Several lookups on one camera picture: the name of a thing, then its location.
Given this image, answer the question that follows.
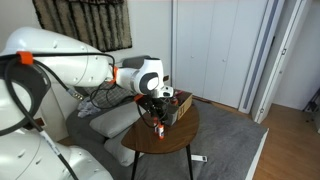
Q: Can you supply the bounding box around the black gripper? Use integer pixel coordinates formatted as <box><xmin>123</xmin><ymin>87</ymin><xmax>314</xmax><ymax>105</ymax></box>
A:
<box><xmin>143</xmin><ymin>97</ymin><xmax>172</xmax><ymax>126</ymax></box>

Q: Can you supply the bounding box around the orange capped glue stick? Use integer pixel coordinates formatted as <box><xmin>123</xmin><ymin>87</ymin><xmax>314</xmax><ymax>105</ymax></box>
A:
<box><xmin>152</xmin><ymin>116</ymin><xmax>160</xmax><ymax>134</ymax></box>
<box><xmin>157</xmin><ymin>123</ymin><xmax>166</xmax><ymax>140</ymax></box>

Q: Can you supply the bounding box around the dark wooden side table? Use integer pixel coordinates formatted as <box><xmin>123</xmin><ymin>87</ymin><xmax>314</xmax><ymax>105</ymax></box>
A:
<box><xmin>120</xmin><ymin>99</ymin><xmax>201</xmax><ymax>180</ymax></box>

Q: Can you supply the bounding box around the brown cardboard box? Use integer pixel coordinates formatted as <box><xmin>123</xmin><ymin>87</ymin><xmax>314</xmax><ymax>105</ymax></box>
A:
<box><xmin>166</xmin><ymin>90</ymin><xmax>194</xmax><ymax>122</ymax></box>

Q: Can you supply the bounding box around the grey plaid pillow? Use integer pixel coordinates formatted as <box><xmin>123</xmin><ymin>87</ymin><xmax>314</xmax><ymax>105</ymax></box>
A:
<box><xmin>83</xmin><ymin>81</ymin><xmax>135</xmax><ymax>110</ymax></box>

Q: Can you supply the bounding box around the white remote control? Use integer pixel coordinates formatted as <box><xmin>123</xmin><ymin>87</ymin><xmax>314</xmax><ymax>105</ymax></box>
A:
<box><xmin>190</xmin><ymin>154</ymin><xmax>208</xmax><ymax>163</ymax></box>

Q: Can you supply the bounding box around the grey sofa bed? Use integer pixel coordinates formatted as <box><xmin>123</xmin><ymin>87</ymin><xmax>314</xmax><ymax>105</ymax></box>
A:
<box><xmin>64</xmin><ymin>96</ymin><xmax>269</xmax><ymax>180</ymax></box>

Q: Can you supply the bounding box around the white wardrobe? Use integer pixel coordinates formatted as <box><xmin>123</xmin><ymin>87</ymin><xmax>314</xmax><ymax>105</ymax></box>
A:
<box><xmin>172</xmin><ymin>0</ymin><xmax>269</xmax><ymax>109</ymax></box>

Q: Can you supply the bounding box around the white door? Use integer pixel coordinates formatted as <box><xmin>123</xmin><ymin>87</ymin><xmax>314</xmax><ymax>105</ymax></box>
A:
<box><xmin>251</xmin><ymin>0</ymin><xmax>313</xmax><ymax>124</ymax></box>

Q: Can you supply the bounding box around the black tripod stand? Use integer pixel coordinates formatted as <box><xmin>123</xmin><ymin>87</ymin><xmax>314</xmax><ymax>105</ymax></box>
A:
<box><xmin>302</xmin><ymin>88</ymin><xmax>320</xmax><ymax>134</ymax></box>

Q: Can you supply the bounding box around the black wire mesh basket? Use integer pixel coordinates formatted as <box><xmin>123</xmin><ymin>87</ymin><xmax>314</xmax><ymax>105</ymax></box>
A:
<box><xmin>162</xmin><ymin>104</ymin><xmax>180</xmax><ymax>127</ymax></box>

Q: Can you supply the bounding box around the brown shaggy wall hanging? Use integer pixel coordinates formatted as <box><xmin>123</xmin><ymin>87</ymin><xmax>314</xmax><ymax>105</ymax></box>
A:
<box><xmin>32</xmin><ymin>0</ymin><xmax>133</xmax><ymax>53</ymax></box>

